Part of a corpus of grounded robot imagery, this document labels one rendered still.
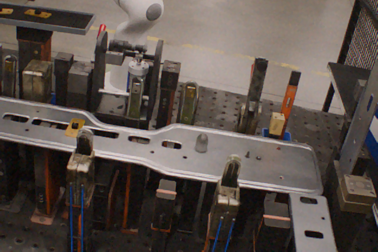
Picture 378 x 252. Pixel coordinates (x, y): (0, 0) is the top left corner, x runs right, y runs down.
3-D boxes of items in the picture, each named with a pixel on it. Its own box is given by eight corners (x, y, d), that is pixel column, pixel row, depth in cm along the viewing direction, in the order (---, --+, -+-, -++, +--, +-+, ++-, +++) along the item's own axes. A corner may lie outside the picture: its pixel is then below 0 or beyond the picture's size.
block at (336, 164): (307, 262, 146) (339, 186, 130) (303, 234, 157) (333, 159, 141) (316, 263, 146) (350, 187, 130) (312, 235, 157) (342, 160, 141)
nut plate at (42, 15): (23, 13, 156) (23, 10, 155) (29, 9, 159) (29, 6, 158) (46, 19, 154) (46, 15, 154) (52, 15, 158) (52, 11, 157)
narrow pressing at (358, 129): (344, 186, 131) (387, 74, 113) (336, 160, 140) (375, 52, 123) (345, 186, 131) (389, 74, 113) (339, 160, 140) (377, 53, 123)
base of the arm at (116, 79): (110, 67, 208) (114, 26, 198) (154, 79, 207) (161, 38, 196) (93, 90, 193) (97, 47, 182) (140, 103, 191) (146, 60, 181)
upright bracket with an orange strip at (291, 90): (253, 206, 165) (292, 71, 139) (253, 203, 166) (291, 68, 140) (261, 207, 165) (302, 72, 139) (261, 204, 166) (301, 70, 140)
